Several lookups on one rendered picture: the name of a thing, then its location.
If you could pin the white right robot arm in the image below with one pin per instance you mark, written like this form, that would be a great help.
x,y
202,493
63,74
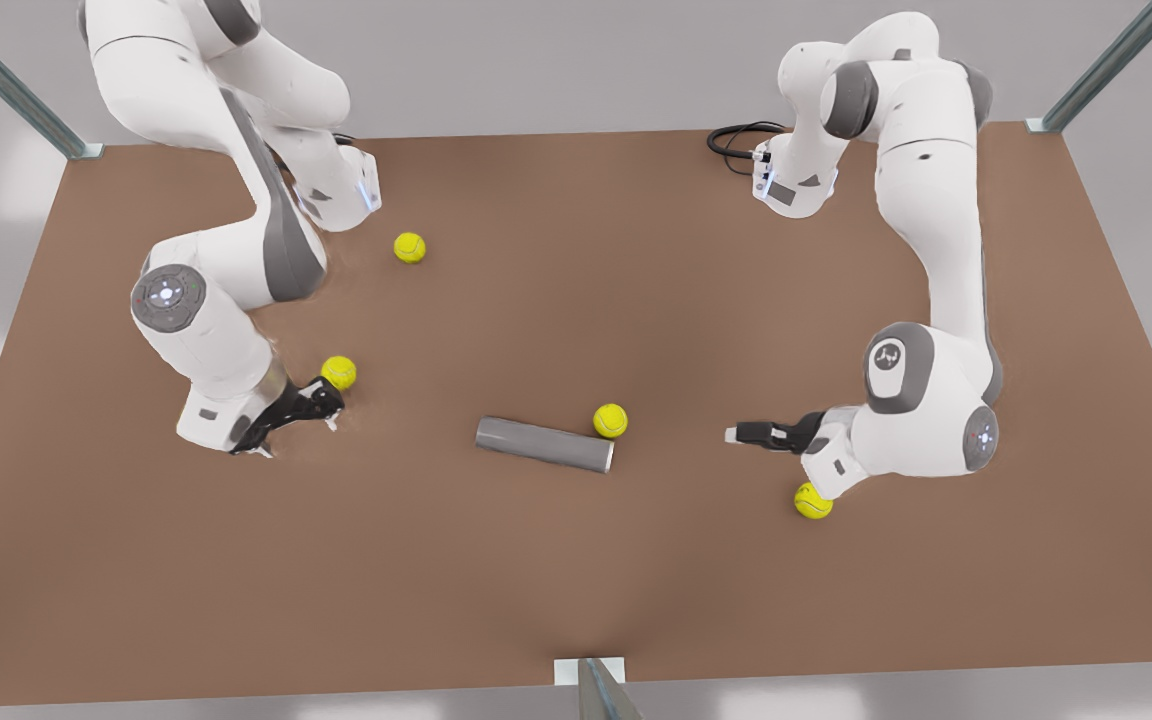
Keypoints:
x,y
206,330

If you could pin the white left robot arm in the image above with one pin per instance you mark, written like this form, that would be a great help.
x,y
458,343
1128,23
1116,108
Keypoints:
x,y
936,200

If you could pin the silver frame post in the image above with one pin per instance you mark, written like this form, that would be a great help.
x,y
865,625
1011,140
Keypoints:
x,y
1106,65
598,688
6,80

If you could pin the yellow tennis ball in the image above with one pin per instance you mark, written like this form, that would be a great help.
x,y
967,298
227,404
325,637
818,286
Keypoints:
x,y
410,247
340,371
813,502
610,420

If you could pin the grey tennis tube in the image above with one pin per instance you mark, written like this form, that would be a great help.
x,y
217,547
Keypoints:
x,y
544,444

